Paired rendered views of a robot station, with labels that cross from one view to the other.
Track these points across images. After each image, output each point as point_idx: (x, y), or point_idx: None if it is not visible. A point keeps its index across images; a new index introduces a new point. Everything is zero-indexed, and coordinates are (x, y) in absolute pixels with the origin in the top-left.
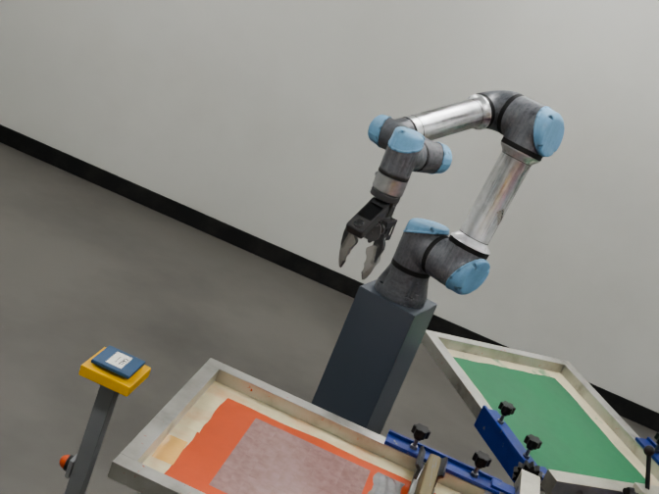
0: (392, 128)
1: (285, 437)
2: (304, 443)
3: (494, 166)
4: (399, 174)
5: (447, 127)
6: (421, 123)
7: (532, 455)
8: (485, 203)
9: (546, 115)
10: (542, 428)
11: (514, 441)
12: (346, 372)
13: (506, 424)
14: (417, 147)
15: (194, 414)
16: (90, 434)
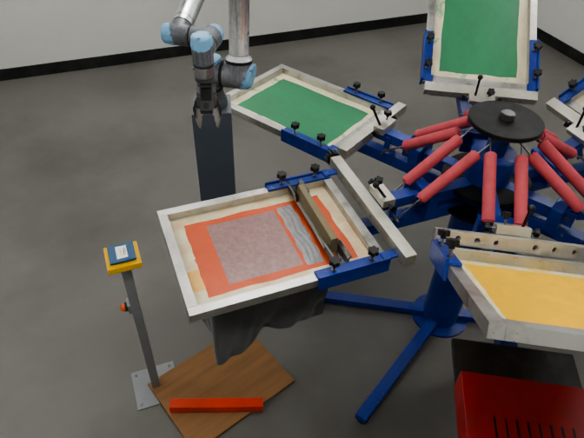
0: (179, 31)
1: (228, 225)
2: (237, 221)
3: (229, 8)
4: (209, 64)
5: (200, 5)
6: (189, 16)
7: (316, 137)
8: (238, 33)
9: None
10: (306, 116)
11: (308, 139)
12: (209, 159)
13: (297, 132)
14: (211, 43)
15: (182, 249)
16: (130, 290)
